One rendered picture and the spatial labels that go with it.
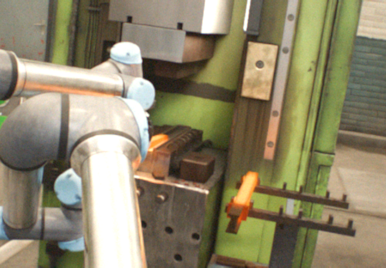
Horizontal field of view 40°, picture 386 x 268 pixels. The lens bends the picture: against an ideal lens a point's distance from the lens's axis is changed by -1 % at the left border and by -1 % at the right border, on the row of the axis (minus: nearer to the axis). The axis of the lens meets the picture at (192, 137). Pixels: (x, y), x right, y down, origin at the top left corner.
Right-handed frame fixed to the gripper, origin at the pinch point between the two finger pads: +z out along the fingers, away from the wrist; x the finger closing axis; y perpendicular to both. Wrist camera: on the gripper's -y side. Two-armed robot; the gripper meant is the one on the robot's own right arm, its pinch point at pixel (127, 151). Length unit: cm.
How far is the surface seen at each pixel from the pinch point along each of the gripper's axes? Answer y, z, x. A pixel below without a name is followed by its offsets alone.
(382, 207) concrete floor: 96, 347, 115
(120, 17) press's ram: -36.5, 16.4, -12.5
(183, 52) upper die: -28.6, 17.1, 8.1
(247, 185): 3.0, -0.9, 34.9
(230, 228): 5.8, -28.5, 36.0
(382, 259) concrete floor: 99, 223, 106
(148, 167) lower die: 8.4, 17.3, 1.1
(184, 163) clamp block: 4.7, 17.2, 12.6
